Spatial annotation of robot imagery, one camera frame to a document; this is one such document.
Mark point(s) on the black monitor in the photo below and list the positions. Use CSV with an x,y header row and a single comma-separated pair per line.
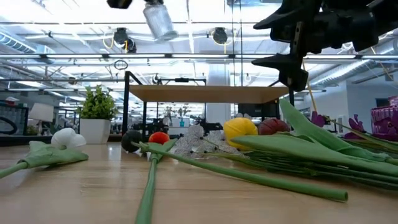
x,y
258,110

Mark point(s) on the clear ribbed glass vase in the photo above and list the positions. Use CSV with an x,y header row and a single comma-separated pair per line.
x,y
160,23

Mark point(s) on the white grey artificial orchid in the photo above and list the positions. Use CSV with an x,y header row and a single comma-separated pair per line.
x,y
192,143

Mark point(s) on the purple artificial orchid spray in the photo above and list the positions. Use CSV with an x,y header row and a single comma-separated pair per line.
x,y
317,119

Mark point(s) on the dark red artificial tulip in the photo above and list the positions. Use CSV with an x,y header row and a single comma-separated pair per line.
x,y
273,126

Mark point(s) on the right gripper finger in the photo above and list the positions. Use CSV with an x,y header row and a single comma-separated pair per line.
x,y
292,71
286,17

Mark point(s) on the small teal vase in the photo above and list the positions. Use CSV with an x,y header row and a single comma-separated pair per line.
x,y
182,123

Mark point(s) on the wooden shelf with black frame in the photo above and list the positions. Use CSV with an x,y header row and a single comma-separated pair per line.
x,y
211,94

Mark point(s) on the white lamp shade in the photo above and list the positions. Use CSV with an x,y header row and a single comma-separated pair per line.
x,y
42,112

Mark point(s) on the white artificial tulip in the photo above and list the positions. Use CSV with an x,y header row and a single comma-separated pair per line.
x,y
66,138

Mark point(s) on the green plant in white pot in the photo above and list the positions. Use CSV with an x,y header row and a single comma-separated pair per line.
x,y
96,124

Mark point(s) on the orange artificial tulip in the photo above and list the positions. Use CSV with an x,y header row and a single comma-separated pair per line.
x,y
159,137

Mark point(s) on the yellow artificial tulip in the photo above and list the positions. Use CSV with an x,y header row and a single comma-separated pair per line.
x,y
239,127

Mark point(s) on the black aluminium frame rail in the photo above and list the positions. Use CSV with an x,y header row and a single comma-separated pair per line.
x,y
46,140

